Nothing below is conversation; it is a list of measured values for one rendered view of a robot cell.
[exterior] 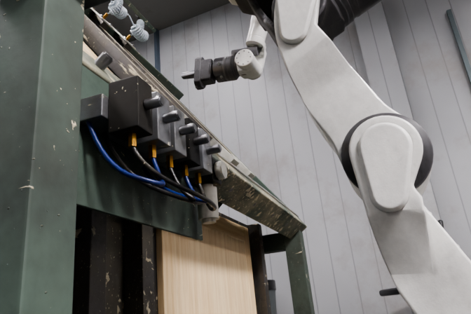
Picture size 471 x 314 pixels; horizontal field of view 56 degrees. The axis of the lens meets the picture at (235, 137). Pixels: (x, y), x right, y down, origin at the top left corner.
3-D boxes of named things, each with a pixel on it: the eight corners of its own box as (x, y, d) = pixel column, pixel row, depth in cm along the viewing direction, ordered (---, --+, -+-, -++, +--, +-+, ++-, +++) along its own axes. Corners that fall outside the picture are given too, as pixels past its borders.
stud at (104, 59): (97, 66, 83) (108, 55, 83) (90, 59, 84) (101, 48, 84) (105, 73, 85) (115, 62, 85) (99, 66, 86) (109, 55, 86)
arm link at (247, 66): (232, 85, 160) (262, 80, 156) (221, 72, 150) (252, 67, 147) (232, 57, 163) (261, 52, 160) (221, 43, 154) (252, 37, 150)
